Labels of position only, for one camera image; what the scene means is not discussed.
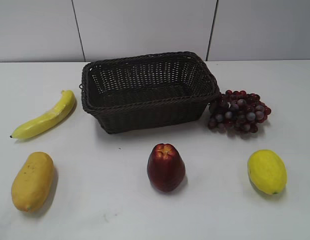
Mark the red apple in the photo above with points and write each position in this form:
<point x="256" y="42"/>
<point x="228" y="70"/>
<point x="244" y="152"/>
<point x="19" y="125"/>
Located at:
<point x="165" y="167"/>

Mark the dark brown wicker basket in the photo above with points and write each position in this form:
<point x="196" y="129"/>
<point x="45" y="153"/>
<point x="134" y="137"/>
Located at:
<point x="147" y="91"/>

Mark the purple grape bunch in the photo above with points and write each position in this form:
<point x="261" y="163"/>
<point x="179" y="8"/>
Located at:
<point x="237" y="110"/>

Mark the yellow banana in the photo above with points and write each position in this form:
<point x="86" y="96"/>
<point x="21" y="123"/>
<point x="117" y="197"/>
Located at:
<point x="48" y="120"/>

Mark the yellow lemon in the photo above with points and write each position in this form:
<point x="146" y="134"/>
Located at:
<point x="267" y="171"/>

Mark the orange yellow mango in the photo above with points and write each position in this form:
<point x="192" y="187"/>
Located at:
<point x="32" y="184"/>

